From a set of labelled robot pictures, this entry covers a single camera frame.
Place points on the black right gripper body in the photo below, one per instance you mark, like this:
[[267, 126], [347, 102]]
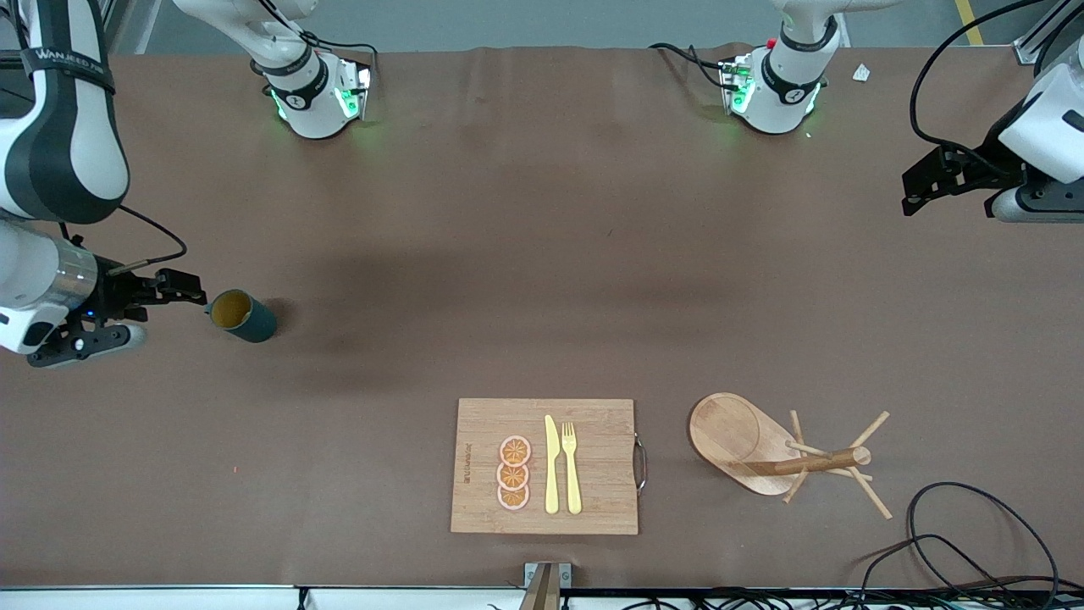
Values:
[[116, 292]]

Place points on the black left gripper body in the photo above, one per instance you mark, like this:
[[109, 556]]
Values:
[[984, 166]]

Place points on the dark green ribbed cup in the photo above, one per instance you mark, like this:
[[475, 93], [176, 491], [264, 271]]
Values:
[[250, 320]]

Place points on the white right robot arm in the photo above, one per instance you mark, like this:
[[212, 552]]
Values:
[[59, 135]]

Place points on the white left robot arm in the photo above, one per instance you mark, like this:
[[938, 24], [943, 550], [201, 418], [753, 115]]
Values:
[[775, 93]]

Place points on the small white paper tag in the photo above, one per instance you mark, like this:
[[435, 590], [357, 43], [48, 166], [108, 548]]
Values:
[[861, 73]]

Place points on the brown table cover sheet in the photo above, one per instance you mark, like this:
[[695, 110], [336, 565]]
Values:
[[423, 254]]

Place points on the wooden mug tree stand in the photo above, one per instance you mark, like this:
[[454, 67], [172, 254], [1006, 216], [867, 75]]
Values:
[[720, 428]]

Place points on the toy orange slice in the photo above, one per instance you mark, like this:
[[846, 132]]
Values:
[[512, 498], [515, 451], [512, 477]]

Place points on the yellow plastic knife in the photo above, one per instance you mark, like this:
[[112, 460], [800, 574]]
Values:
[[551, 474]]

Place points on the yellow plastic fork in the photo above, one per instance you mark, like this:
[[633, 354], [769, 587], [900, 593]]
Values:
[[572, 483]]

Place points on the metal bracket with post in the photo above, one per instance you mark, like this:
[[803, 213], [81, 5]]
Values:
[[548, 576]]

